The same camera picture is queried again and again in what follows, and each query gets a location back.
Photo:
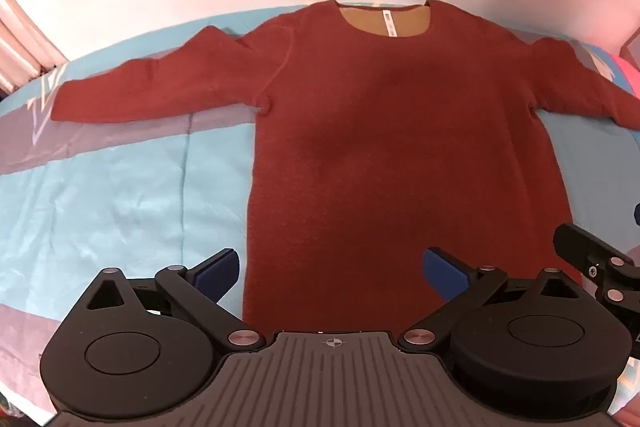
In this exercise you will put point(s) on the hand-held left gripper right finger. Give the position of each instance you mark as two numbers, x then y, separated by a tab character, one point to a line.
443	274

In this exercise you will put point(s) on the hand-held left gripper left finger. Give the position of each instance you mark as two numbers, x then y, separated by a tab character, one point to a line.
221	274

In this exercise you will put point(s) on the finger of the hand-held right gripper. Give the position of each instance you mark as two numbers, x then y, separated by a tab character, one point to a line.
595	257
637	214

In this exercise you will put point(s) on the dark red sweater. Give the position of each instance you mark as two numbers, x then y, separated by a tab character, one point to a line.
390	147

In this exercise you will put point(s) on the pink object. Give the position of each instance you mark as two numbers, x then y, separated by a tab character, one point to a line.
632	54

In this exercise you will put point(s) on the pink striped curtain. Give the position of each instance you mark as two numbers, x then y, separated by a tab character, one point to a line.
22	42

